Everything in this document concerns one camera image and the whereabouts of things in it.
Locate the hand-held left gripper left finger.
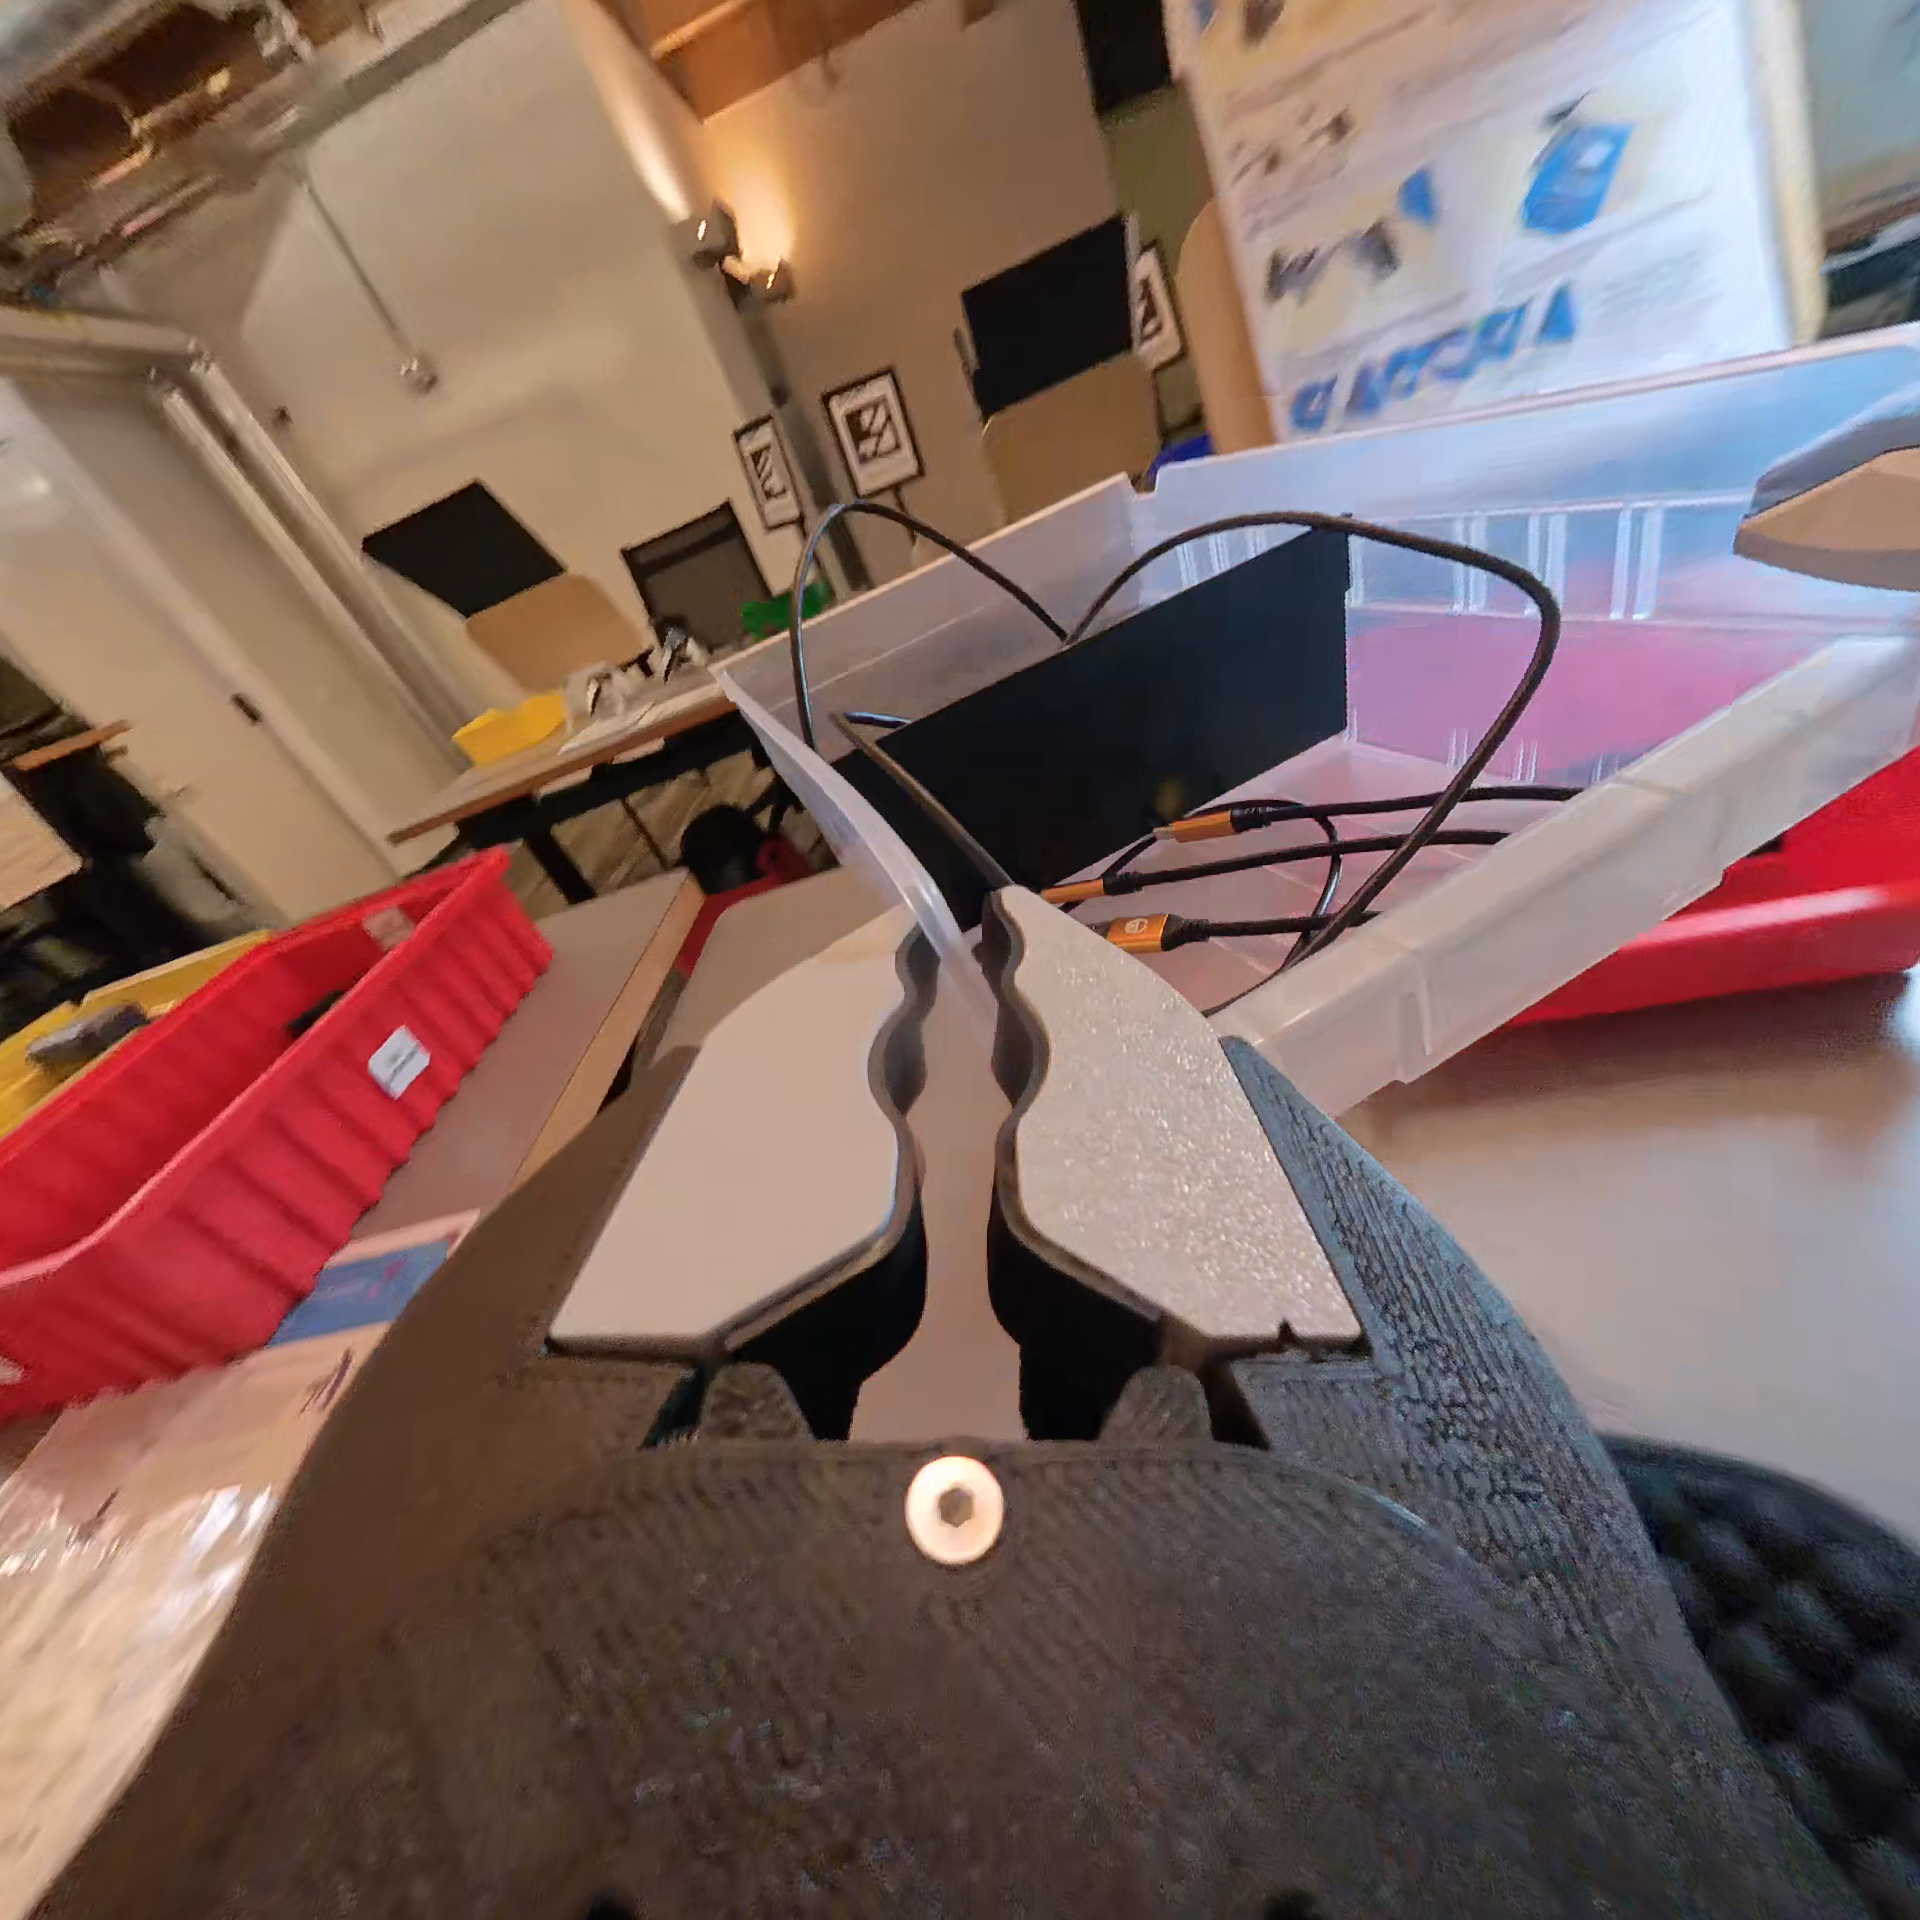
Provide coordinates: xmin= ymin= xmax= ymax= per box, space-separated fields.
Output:
xmin=544 ymin=923 xmax=941 ymax=1443

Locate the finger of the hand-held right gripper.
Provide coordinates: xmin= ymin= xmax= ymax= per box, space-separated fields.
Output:
xmin=1735 ymin=413 xmax=1920 ymax=591

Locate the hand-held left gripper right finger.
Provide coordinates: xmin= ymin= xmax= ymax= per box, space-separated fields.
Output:
xmin=979 ymin=885 xmax=1371 ymax=1443

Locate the black braided usb cable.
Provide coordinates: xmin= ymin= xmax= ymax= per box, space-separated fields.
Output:
xmin=1064 ymin=513 xmax=1563 ymax=1023

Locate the black USB hub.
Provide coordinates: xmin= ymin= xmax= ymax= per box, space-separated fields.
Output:
xmin=833 ymin=529 xmax=1352 ymax=890

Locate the clear plastic storage bin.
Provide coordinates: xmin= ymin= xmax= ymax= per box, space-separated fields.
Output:
xmin=709 ymin=323 xmax=1920 ymax=1090

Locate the red plastic bin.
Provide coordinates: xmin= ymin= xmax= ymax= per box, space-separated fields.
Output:
xmin=1501 ymin=750 xmax=1920 ymax=1031
xmin=0 ymin=846 xmax=558 ymax=1421

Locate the wooden work table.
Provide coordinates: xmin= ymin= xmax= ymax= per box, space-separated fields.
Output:
xmin=387 ymin=675 xmax=752 ymax=907

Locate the white printed poster board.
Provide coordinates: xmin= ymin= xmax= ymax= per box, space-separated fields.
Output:
xmin=1170 ymin=0 xmax=1824 ymax=440

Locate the small yellow plastic bin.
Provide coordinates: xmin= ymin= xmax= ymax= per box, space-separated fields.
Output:
xmin=451 ymin=693 xmax=573 ymax=769

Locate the dark computer monitor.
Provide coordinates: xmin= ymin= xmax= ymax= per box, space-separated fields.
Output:
xmin=623 ymin=503 xmax=776 ymax=651

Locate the yellow plastic tray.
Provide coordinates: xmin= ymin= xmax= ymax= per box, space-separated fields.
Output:
xmin=0 ymin=931 xmax=277 ymax=1134

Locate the clear plastic bag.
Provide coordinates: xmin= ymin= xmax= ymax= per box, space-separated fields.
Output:
xmin=0 ymin=1304 xmax=362 ymax=1914

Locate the black foam mat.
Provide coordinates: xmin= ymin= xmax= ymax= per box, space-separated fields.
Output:
xmin=1603 ymin=1437 xmax=1920 ymax=1920

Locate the black cable with orange plug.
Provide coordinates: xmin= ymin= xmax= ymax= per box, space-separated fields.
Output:
xmin=1154 ymin=783 xmax=1593 ymax=846
xmin=1042 ymin=828 xmax=1510 ymax=907

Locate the wall lamp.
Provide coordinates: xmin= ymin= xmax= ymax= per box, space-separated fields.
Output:
xmin=674 ymin=202 xmax=799 ymax=306

